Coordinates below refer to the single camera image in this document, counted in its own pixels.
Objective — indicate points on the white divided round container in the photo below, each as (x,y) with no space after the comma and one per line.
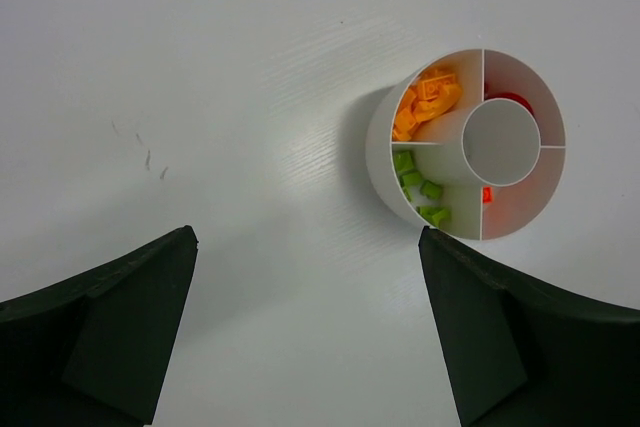
(428,160)

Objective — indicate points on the orange brick in container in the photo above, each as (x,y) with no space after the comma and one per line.
(487,195)

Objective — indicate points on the yellow long lego brick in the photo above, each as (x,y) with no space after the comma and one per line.
(429,88)

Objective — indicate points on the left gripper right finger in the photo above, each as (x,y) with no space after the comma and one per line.
(522,352)

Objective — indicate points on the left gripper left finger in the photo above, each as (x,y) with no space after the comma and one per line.
(94,349)

